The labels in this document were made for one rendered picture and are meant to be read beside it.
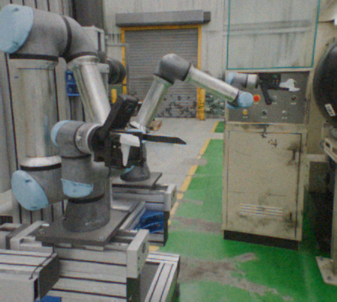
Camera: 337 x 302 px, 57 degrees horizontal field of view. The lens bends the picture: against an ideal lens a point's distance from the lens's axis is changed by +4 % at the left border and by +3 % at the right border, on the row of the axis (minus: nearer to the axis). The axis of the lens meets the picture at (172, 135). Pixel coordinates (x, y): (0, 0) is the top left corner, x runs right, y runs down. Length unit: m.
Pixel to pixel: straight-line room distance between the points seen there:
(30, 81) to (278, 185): 1.81
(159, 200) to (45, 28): 0.90
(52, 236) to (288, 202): 1.69
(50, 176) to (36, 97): 0.22
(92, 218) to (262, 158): 1.48
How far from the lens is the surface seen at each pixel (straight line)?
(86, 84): 0.92
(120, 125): 0.70
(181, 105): 10.78
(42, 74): 0.90
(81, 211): 1.03
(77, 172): 0.80
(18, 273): 1.10
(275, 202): 2.34
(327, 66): 1.64
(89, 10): 1.25
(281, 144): 2.23
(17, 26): 0.87
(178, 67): 1.45
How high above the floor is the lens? 1.17
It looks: 10 degrees down
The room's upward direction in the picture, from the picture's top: straight up
